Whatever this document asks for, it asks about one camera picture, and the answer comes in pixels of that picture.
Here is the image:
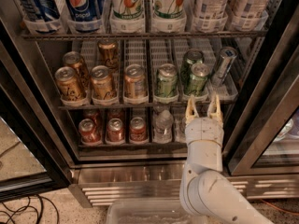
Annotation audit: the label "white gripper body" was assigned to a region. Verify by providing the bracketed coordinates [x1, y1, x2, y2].
[185, 118, 224, 146]

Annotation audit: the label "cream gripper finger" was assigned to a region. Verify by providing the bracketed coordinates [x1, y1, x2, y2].
[185, 95, 199, 124]
[207, 94, 223, 122]

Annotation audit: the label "green can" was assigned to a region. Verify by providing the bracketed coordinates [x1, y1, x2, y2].
[155, 63, 178, 98]
[184, 63, 210, 97]
[180, 49, 205, 84]

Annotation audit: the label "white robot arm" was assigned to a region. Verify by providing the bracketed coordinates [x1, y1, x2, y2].
[179, 95, 274, 224]

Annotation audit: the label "right fridge glass door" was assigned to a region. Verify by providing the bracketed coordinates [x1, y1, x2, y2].
[223, 2, 299, 175]

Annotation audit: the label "fridge glass door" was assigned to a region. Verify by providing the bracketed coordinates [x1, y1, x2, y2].
[223, 2, 299, 175]
[0, 22, 71, 202]

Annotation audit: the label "front right red can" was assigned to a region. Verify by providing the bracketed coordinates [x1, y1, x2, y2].
[129, 117, 147, 142]

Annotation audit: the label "red can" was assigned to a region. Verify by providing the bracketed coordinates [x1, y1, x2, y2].
[129, 117, 147, 142]
[83, 109, 102, 128]
[78, 119, 101, 143]
[107, 118, 124, 142]
[107, 108, 125, 121]

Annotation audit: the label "tilted silver slim can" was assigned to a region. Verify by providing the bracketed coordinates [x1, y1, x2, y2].
[211, 47, 237, 87]

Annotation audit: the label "front middle red can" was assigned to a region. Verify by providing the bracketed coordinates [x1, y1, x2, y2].
[107, 118, 124, 142]

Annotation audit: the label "rear middle red can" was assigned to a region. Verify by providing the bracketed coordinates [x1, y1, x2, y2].
[107, 108, 125, 121]

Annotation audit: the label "rear left red can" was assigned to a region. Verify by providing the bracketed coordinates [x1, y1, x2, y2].
[83, 109, 102, 128]

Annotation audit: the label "front left red can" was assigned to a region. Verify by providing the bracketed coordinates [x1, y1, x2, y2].
[78, 119, 101, 143]

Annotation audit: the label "front far-left gold can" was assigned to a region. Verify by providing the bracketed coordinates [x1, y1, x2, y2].
[55, 66, 86, 101]

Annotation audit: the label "far-left gold can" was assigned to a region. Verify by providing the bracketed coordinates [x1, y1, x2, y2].
[55, 66, 86, 101]
[63, 51, 90, 90]

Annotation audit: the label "rear far-left gold can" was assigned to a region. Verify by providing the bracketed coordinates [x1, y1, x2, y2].
[63, 51, 90, 90]

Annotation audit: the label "left fridge glass door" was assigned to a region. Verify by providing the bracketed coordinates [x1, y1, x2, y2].
[0, 22, 71, 202]

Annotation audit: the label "middle water bottle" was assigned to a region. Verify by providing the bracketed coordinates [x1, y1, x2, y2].
[175, 118, 186, 143]

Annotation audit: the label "water bottle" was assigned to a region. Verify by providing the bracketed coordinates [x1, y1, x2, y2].
[175, 118, 186, 143]
[153, 110, 174, 144]

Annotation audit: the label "left water bottle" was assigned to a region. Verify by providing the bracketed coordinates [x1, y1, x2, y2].
[153, 110, 174, 144]

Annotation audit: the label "right 7up bottle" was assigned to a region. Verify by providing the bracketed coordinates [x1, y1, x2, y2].
[151, 0, 187, 33]

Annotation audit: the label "7up bottle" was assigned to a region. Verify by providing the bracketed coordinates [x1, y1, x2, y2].
[151, 0, 187, 33]
[110, 0, 145, 33]

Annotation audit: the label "clear plastic bin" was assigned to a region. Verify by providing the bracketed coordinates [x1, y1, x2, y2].
[106, 199, 208, 224]

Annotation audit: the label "left white labelled bottle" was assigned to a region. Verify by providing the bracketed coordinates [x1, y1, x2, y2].
[191, 0, 228, 33]

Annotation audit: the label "white labelled bottle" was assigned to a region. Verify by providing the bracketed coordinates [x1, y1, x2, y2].
[227, 0, 270, 32]
[191, 0, 228, 33]

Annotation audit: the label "right white labelled bottle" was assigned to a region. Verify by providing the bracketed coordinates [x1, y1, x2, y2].
[227, 0, 270, 32]

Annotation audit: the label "left 7up bottle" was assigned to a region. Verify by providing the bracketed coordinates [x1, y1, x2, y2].
[110, 0, 145, 33]

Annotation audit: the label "right Pepsi bottle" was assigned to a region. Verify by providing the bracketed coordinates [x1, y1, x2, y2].
[65, 0, 102, 33]

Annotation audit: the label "pepsi bottle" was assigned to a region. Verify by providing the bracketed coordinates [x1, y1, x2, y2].
[65, 0, 102, 33]
[20, 0, 60, 34]

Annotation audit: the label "left Pepsi bottle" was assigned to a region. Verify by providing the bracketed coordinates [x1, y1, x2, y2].
[20, 0, 60, 34]

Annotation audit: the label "middle wire shelf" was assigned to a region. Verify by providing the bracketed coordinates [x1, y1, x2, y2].
[57, 100, 236, 111]

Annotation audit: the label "wire shelf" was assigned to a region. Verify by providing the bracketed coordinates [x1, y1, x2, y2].
[21, 31, 267, 41]
[57, 100, 236, 111]

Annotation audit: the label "top wire shelf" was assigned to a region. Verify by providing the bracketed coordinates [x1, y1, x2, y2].
[21, 31, 267, 41]

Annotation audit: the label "orange floor cable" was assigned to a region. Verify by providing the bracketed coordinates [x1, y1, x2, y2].
[260, 199, 299, 217]

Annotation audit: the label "black floor cables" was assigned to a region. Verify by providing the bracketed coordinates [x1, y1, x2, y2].
[0, 194, 61, 224]

